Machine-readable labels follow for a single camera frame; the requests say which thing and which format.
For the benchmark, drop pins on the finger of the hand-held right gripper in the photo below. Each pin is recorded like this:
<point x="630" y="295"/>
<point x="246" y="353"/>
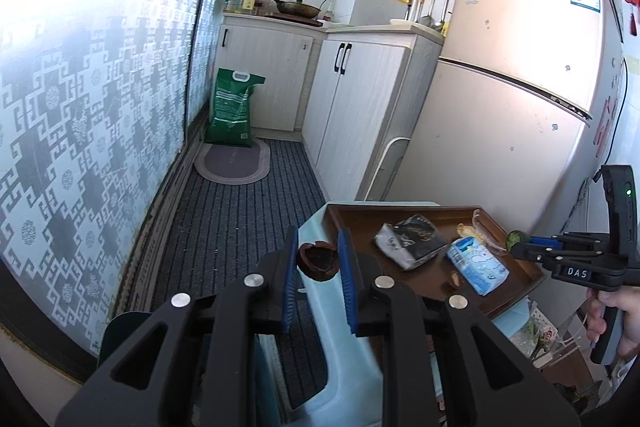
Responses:
<point x="542" y="240"/>
<point x="530" y="253"/>

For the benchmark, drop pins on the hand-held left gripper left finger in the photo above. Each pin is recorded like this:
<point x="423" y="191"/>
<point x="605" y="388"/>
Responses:
<point x="289" y="287"/>

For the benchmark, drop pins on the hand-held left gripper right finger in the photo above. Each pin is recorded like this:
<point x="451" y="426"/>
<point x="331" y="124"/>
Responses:
<point x="347" y="287"/>

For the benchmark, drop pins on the brown wooden tray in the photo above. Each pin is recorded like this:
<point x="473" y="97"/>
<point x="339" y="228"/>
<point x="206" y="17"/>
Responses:
<point x="360" y="227"/>

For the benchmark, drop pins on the black tissue pack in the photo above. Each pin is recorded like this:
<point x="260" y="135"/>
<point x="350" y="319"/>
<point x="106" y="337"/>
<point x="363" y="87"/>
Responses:
<point x="420" y="237"/>

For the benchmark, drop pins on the person's right hand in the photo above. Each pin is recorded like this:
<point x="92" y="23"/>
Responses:
<point x="631" y="322"/>

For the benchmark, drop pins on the blue and white tissue pack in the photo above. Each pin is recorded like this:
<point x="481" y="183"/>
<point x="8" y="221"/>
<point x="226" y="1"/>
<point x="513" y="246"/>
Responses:
<point x="475" y="264"/>

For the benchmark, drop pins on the clear plastic bag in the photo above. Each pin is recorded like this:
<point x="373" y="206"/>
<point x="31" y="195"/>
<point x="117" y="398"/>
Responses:
<point x="475" y="227"/>

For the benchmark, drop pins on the grey striped floor rug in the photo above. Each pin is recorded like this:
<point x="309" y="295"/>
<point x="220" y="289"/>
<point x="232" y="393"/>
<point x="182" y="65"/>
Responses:
<point x="240" y="227"/>

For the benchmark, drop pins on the printed plastic bag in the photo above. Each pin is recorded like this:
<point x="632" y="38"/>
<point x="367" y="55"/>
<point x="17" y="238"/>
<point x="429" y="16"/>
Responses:
<point x="537" y="332"/>

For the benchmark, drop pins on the small brown shell piece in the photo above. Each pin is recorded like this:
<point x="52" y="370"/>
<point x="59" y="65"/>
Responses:
<point x="455" y="281"/>

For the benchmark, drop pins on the light blue plastic stool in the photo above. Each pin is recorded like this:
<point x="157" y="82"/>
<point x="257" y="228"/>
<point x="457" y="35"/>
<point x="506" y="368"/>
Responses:
<point x="345" y="372"/>

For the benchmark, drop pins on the red fridge stickers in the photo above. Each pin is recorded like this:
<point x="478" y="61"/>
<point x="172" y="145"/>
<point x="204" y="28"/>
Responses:
<point x="605" y="122"/>

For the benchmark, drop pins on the white folded stool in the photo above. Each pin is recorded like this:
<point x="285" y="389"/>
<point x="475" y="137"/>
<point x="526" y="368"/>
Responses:
<point x="390" y="167"/>

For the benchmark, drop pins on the grey oval mat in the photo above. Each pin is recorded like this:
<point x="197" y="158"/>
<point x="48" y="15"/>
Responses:
<point x="232" y="162"/>

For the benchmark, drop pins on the pale pink fridge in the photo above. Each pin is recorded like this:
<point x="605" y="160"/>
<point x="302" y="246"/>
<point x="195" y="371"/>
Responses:
<point x="500" y="107"/>

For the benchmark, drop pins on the white two-door cabinet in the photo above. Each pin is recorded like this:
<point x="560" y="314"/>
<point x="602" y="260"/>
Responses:
<point x="365" y="107"/>

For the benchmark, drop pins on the green rice bag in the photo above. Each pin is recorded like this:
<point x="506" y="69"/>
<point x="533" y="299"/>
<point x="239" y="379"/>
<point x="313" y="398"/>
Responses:
<point x="230" y="107"/>

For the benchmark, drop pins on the white cabinet under stove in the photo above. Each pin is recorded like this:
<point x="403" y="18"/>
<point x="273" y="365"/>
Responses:
<point x="270" y="72"/>

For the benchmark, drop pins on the hanging metal ladle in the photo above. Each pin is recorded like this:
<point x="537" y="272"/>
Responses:
<point x="436" y="19"/>

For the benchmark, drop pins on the patterned frosted sliding door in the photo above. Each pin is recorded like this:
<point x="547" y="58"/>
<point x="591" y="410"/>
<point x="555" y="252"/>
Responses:
<point x="100" y="107"/>

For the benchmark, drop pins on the dark stovetop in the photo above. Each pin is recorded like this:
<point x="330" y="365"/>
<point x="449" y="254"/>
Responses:
<point x="295" y="21"/>

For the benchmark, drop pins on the hanging spatula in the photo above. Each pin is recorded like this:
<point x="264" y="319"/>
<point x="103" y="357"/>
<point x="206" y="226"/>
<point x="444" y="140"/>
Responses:
<point x="419" y="2"/>

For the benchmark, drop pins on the small white bottle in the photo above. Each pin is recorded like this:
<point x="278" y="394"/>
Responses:
<point x="328" y="14"/>

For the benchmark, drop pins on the frying pan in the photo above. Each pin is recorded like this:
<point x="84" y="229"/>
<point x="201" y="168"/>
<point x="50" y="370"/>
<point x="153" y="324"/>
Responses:
<point x="297" y="8"/>

